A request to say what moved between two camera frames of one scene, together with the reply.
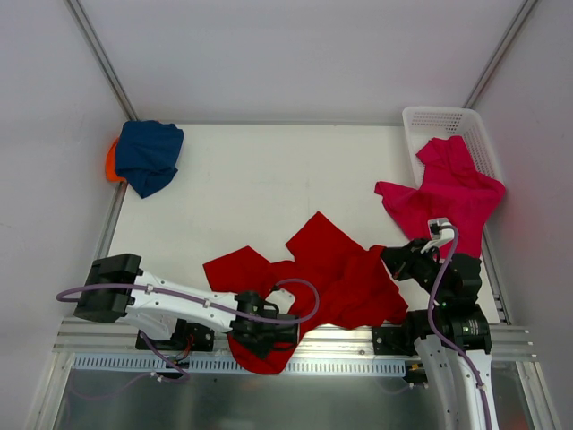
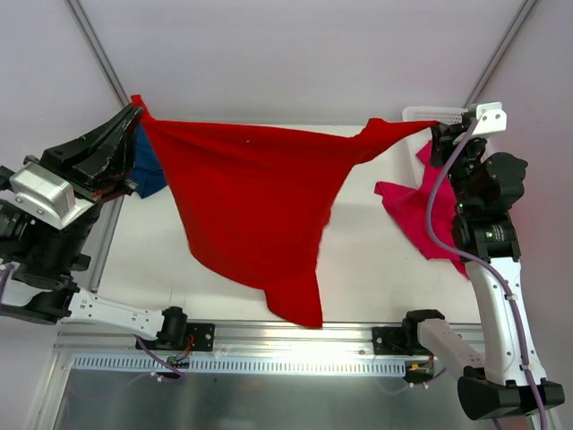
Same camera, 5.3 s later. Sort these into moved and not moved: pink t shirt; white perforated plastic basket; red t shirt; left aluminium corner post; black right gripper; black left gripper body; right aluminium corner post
Moved: black left gripper body; black right gripper; red t shirt
Not moved: white perforated plastic basket; right aluminium corner post; pink t shirt; left aluminium corner post
